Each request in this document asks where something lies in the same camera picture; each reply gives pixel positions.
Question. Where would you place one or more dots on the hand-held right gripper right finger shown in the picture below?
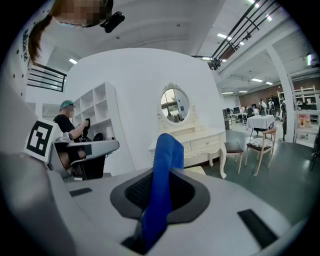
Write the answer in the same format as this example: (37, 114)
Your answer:
(225, 200)

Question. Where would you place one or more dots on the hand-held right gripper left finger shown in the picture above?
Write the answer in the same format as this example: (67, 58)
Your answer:
(100, 200)

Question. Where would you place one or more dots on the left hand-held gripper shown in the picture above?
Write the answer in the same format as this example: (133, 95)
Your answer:
(40, 140)

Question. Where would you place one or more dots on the blue cloth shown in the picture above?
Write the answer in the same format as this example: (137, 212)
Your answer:
(165, 175)

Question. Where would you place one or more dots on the white dressing table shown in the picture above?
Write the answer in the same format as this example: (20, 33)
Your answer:
(197, 133)

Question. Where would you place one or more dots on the white shelf unit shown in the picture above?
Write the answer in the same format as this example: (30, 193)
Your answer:
(100, 112)

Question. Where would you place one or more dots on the dark-seat wooden stool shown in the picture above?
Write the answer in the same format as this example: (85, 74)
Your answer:
(233, 147)

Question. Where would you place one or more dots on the wooden chair with patterned cushion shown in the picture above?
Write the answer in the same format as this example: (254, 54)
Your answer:
(261, 143)

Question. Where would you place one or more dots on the oval white-framed mirror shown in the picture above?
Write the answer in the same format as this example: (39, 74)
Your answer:
(175, 105)

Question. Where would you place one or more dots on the table with white tablecloth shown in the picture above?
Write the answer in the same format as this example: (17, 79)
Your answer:
(260, 121)

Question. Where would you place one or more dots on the black metal railing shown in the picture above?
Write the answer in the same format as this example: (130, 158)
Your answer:
(46, 77)

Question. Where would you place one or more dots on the person's polka-dot shirt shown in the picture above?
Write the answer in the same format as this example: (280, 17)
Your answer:
(15, 100)

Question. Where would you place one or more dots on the white storage rack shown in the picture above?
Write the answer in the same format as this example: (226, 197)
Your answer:
(305, 112)

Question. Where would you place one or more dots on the person's head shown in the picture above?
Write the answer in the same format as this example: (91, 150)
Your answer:
(77, 10)

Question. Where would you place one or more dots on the black head-worn camera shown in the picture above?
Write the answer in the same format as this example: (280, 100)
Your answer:
(113, 21)

